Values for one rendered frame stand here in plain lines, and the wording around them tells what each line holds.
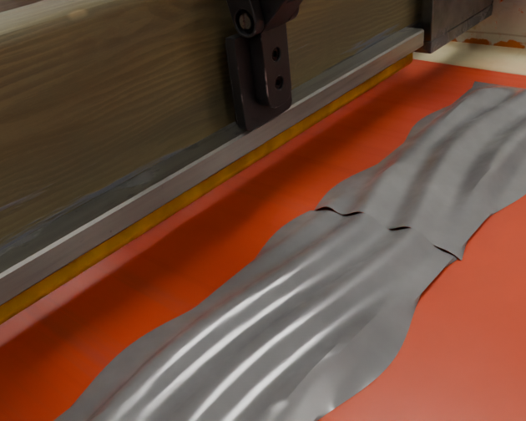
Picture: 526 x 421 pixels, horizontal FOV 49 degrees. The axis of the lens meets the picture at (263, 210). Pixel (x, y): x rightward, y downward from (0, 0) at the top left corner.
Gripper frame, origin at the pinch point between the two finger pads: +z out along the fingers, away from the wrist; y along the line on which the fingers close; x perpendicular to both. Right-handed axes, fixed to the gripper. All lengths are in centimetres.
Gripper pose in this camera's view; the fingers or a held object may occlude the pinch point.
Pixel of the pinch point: (216, 69)
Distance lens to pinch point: 26.9
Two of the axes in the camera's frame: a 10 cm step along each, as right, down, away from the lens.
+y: 7.6, 2.7, -5.9
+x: 6.4, -4.6, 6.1
